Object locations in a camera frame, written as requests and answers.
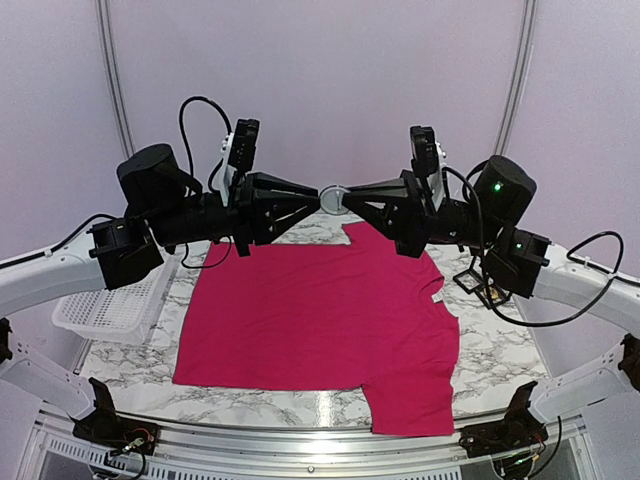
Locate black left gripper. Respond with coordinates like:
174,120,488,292
149,170,322,256

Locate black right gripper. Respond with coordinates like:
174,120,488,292
343,168,502,257

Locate round silver blue brooch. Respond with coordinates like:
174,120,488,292
319,185,349,216

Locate magenta t-shirt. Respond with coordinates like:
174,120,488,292
173,222,460,436

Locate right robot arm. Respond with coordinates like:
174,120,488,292
339,156,639,458

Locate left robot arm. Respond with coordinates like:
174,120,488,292
1,119,320,453

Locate black hexagonal brooch display case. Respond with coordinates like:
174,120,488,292
453,267,512,309

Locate white plastic perforated basket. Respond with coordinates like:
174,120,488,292
51,257,177,345

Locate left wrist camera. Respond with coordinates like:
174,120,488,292
208,119,260,207

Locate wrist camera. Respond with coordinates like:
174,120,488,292
409,125,445,214
208,119,260,207

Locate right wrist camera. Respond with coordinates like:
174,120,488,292
409,125,445,214

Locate right aluminium frame post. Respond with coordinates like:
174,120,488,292
493,0,539,156

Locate aluminium frame post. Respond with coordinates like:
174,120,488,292
493,0,539,156
95,0,135,159

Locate left aluminium frame post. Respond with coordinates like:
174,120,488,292
95,0,135,159

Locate aluminium front rail base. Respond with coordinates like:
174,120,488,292
15,404,599,479

